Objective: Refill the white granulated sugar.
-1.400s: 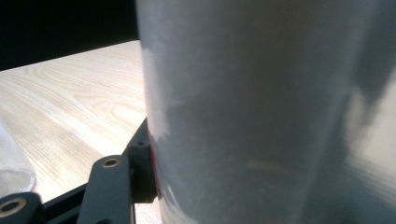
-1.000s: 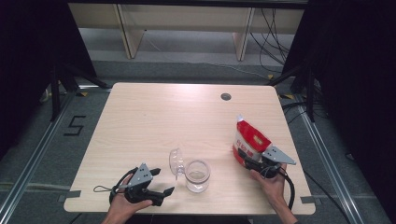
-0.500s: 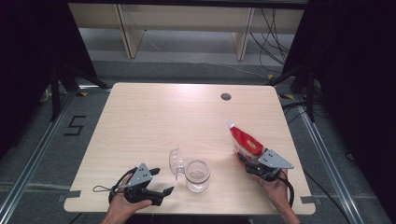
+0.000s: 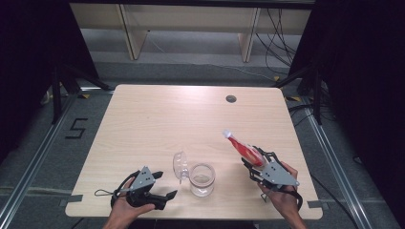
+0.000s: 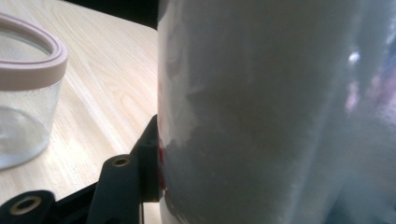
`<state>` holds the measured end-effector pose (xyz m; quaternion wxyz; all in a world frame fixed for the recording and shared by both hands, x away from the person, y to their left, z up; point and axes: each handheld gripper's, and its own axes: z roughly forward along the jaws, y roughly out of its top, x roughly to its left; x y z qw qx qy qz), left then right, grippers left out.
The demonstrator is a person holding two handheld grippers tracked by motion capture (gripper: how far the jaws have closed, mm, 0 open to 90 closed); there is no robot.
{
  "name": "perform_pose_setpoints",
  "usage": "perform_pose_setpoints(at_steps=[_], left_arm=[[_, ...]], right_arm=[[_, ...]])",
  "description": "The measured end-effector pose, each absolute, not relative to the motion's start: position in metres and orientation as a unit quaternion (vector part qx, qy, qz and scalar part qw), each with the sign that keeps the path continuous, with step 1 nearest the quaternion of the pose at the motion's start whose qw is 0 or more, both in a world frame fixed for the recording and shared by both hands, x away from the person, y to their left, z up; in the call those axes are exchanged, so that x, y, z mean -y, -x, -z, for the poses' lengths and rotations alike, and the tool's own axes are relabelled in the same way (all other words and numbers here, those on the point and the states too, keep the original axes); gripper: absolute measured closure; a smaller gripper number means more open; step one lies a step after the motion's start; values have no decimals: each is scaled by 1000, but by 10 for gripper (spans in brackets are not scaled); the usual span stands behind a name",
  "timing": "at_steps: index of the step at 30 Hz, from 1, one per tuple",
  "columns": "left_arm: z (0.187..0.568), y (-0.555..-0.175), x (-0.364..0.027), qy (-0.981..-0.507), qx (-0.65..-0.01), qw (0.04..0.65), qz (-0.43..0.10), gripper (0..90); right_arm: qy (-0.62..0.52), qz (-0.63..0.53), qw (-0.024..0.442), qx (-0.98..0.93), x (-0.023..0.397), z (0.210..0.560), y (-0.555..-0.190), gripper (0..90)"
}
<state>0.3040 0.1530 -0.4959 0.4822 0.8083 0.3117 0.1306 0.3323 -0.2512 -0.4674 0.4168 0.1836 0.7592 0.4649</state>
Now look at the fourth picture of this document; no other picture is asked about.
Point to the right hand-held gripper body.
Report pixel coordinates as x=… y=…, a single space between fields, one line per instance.
x=277 y=176

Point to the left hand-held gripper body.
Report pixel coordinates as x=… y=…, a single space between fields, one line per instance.
x=143 y=179

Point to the white red-label spout pouch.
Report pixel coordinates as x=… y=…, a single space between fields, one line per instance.
x=245 y=149

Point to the clear glass jar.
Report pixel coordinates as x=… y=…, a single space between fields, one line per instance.
x=202 y=183

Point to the person's right hand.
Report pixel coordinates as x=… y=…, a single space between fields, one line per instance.
x=286 y=205

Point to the person's left hand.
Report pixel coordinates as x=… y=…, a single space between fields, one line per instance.
x=124 y=211

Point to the clear jar lid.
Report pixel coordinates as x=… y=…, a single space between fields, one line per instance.
x=180 y=165

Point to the grey tape strip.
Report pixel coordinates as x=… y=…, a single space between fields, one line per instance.
x=73 y=199
x=318 y=204

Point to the grey table grommet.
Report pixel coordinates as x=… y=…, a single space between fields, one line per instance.
x=231 y=99

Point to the black metal stand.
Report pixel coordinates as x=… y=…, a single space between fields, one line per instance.
x=57 y=92
x=316 y=95

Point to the black curtain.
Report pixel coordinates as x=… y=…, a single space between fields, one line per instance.
x=31 y=63
x=359 y=79

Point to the light wooden shelf unit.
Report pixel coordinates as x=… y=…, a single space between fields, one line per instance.
x=133 y=31

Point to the metal floor rail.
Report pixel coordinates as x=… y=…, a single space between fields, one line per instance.
x=35 y=162
x=334 y=165

